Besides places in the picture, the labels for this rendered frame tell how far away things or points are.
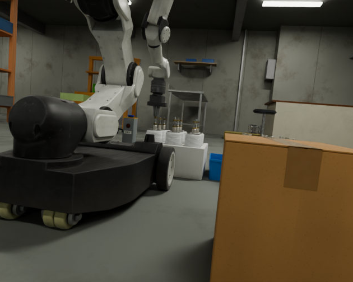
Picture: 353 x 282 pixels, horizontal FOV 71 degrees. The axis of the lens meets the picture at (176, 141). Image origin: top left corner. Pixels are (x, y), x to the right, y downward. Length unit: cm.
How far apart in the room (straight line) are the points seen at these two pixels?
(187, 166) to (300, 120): 348
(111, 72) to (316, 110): 399
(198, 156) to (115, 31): 75
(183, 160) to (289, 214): 102
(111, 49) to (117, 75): 11
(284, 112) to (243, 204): 423
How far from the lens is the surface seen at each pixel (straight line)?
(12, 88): 563
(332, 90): 792
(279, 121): 459
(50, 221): 76
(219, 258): 45
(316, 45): 800
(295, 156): 41
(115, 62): 117
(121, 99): 112
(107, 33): 113
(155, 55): 138
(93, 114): 84
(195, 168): 139
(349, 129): 495
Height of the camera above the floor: 32
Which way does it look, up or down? 5 degrees down
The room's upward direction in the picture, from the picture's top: 5 degrees clockwise
